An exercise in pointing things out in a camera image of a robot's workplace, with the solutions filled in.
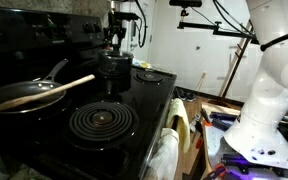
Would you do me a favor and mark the small coil burner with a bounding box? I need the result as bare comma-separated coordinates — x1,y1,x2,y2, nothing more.
134,71,165,85

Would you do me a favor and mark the pale yellow towel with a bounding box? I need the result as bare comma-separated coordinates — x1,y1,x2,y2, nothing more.
165,98,192,154

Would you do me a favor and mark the large coil burner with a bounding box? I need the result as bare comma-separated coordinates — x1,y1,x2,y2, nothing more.
67,100,139,148

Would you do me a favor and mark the dark shoe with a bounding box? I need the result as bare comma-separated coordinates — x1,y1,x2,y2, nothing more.
176,89,188,101
185,92,198,103

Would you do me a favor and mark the glass pot lid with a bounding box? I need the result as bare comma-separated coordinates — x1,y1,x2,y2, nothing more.
98,45,134,60

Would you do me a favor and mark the black electric stove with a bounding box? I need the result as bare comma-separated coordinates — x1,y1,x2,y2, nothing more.
0,4,178,180

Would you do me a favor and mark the white ribbed towel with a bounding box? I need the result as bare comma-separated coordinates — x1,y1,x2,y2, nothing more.
143,128,180,180

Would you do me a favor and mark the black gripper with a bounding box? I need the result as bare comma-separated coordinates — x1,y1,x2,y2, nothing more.
103,19,128,52

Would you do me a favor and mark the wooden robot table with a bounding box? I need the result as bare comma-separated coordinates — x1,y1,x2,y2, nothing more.
200,101,288,180

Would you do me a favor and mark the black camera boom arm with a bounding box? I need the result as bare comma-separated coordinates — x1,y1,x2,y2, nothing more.
177,8,262,45

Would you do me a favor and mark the black orange bar clamp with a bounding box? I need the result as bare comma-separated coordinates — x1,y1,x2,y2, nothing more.
199,108,216,128
203,164,229,180

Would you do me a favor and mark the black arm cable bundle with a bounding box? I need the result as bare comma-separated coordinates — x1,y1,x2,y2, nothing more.
134,0,288,53

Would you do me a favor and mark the dark blue clamp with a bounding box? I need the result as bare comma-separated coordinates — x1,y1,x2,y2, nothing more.
210,111,242,132

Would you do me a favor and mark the black frying pan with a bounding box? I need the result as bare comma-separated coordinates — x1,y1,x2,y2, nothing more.
0,58,70,116

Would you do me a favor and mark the wooden spatula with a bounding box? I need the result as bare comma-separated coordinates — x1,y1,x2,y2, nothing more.
0,73,96,113

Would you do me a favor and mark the wooden ladder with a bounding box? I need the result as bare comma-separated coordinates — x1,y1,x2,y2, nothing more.
217,19,256,101

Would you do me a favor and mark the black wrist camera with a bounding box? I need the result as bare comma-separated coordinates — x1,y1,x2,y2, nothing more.
112,11,140,21

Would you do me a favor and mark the black pot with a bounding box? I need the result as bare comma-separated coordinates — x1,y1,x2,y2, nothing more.
97,49,134,78

